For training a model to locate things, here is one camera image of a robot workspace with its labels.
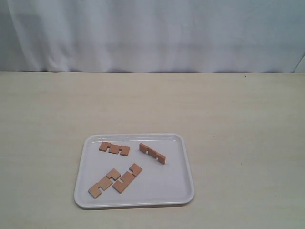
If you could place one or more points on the wooden notched piece one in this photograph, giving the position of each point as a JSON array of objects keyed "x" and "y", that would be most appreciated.
[{"x": 152, "y": 153}]

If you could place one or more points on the wooden notched piece two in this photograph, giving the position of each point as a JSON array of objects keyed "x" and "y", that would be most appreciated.
[{"x": 114, "y": 149}]

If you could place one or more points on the wooden notched piece four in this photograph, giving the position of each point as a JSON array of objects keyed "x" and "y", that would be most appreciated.
[{"x": 127, "y": 178}]

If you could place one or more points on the wooden notched piece three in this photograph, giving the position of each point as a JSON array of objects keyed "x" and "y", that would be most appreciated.
[{"x": 96, "y": 190}]

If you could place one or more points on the white plastic tray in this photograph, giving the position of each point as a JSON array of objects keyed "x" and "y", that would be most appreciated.
[{"x": 157, "y": 184}]

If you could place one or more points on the white backdrop curtain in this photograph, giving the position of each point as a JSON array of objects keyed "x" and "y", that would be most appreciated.
[{"x": 202, "y": 36}]

